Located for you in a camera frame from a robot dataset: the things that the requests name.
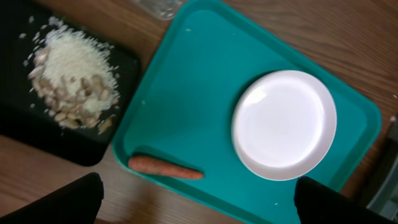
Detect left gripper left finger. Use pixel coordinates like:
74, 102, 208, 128
1, 172, 104, 223

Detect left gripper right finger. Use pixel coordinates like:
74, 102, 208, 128
294, 177, 393, 224

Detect orange carrot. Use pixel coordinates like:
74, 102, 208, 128
128, 155, 204, 180

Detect white plate with food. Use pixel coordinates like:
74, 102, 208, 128
231, 70, 337, 181

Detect pile of peanut shells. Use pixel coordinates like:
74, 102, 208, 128
28, 48, 119, 134

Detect pile of white rice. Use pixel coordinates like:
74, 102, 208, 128
23, 16, 120, 114

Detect black plastic tray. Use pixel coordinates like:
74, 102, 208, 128
1, 0, 141, 166

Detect clear plastic storage bin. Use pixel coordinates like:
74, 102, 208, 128
131, 0, 186, 21

